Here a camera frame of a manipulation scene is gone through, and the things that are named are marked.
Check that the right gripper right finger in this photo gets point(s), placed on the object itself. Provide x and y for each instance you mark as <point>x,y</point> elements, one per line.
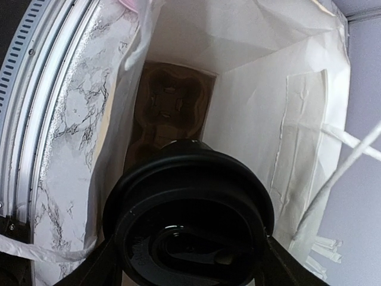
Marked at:
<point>274,265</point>

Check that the brown cardboard cup carrier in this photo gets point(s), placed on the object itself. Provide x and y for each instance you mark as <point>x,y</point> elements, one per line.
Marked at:
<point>171,104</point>

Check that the brown paper bag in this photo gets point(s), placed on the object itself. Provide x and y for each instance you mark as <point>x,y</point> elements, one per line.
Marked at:
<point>278,106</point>

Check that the pink plate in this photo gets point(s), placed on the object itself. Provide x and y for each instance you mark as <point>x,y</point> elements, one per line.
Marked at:
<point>130,5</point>

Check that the black coffee cup lid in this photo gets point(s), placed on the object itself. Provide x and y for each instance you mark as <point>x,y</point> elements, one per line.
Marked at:
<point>189,215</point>

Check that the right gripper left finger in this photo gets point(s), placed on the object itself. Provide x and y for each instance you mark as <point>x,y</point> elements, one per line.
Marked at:
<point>100,268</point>

